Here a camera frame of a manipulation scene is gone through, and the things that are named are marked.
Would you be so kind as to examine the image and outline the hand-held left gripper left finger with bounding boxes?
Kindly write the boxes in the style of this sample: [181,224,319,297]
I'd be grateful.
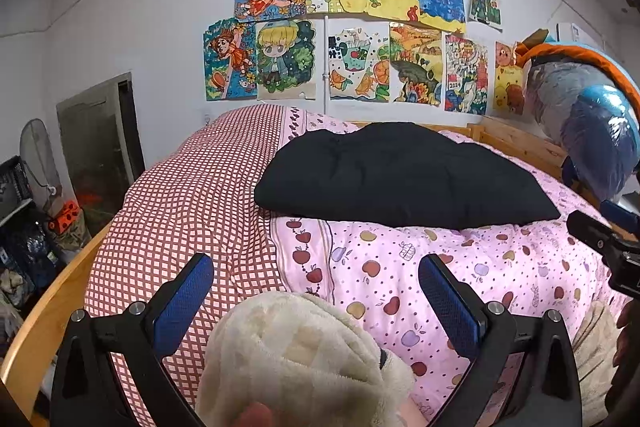
[50,253,215,427]

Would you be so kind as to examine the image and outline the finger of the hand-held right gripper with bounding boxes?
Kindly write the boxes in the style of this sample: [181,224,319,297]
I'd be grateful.
[600,199,640,238]
[567,210,621,253]

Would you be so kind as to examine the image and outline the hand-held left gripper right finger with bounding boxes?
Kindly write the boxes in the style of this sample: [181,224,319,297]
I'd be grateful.
[419,255,583,427]

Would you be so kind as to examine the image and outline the black padded jacket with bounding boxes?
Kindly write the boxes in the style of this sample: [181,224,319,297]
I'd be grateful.
[253,122,562,231]

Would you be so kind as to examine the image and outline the person's right hand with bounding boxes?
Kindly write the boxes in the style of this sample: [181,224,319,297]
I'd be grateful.
[616,304,640,368]

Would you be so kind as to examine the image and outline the pink apple print quilt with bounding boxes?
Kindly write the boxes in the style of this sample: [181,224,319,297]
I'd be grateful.
[270,106,632,427]

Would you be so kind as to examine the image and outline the red checked quilt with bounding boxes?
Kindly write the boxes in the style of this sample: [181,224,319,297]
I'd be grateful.
[84,103,302,427]

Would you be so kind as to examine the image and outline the plush toy in plastic bag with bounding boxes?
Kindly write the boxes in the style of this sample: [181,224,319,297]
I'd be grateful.
[514,29,640,204]

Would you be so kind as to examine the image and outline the person's beige fleece clothing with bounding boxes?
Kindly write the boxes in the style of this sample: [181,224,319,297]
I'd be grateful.
[194,291,417,427]

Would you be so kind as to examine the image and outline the orange toy block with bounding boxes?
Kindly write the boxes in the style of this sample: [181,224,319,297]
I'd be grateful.
[46,200,82,236]

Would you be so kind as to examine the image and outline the cluttered storage shelf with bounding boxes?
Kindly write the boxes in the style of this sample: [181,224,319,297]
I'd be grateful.
[0,199,93,338]

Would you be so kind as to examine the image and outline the yellow bear drawing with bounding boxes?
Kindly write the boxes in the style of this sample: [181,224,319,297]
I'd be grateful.
[492,40,527,118]

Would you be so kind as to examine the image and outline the grey metal door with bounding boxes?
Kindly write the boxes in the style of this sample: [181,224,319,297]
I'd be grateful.
[55,71,147,229]

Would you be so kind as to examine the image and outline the red white city drawing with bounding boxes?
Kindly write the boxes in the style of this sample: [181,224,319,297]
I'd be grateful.
[443,32,489,116]

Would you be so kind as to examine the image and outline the grey electric fan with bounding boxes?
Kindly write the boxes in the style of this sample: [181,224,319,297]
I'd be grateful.
[19,118,64,204]

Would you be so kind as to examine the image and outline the black plastic crate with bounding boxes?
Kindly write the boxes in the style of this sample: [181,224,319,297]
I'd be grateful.
[0,155,34,219]

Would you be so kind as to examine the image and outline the orange landscape drawing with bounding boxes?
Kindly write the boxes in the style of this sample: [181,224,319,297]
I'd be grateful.
[388,22,444,107]

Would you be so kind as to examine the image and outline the orange-dress girl blue drawing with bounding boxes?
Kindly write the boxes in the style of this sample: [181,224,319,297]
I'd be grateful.
[202,17,259,102]

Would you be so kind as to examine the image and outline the juice cup oranges drawing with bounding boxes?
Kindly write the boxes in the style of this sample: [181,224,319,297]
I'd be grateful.
[327,22,391,101]

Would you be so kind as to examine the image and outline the blond child drawing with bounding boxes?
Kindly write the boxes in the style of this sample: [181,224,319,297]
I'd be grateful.
[254,17,318,101]

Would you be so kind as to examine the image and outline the wooden bed frame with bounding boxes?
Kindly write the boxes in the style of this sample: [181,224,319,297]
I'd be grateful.
[0,114,640,427]

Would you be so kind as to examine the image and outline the white wall unit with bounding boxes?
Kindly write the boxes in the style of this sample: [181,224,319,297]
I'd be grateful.
[556,22,607,46]

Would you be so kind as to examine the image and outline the children's drawings on wall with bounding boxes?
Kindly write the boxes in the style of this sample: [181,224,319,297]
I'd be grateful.
[247,0,332,114]

